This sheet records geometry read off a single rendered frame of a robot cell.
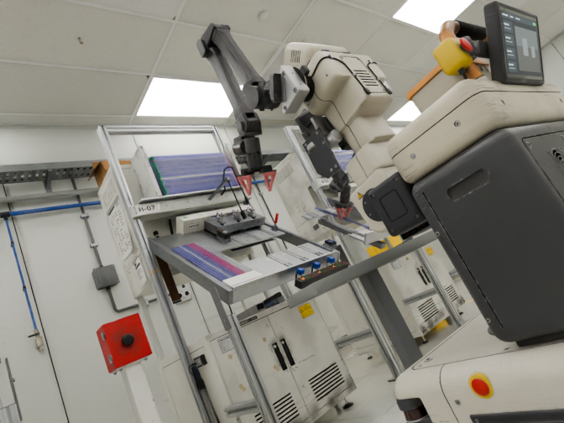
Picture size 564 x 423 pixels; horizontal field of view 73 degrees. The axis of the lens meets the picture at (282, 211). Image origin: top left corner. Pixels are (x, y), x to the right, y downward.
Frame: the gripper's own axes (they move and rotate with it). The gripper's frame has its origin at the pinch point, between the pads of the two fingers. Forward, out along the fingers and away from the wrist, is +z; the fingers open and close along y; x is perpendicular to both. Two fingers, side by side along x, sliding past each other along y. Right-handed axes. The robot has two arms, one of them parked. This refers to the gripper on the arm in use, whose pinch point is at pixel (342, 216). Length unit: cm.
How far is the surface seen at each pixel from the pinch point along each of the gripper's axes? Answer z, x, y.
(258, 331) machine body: 39, 14, 74
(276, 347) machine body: 48, 20, 67
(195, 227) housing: 3, -42, 75
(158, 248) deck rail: 5, -32, 101
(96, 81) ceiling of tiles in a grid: -71, -230, 65
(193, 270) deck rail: 4, 1, 99
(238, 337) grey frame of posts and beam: 17, 37, 101
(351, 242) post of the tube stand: 12.7, 9.6, 2.4
